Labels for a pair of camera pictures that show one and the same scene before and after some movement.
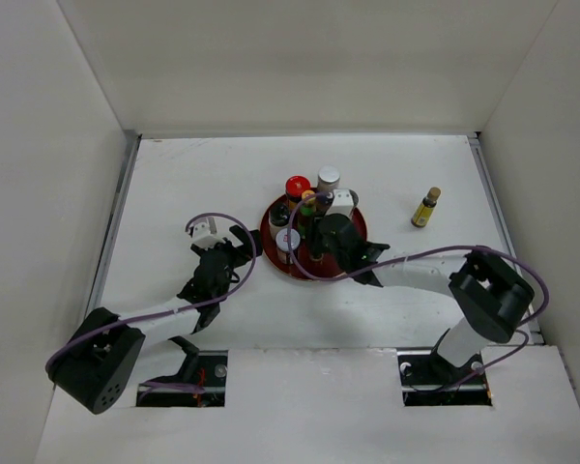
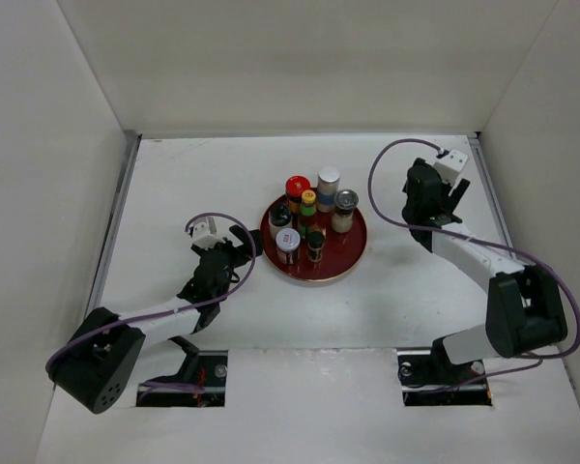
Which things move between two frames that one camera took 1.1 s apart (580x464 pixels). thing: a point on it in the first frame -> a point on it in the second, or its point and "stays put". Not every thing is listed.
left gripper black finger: (242, 235) stays put
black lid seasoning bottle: (278, 218) stays put
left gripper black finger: (198, 250) stays put
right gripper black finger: (317, 244) -> (407, 189)
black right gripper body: (342, 262) -> (445, 194)
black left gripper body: (235, 257) stays put
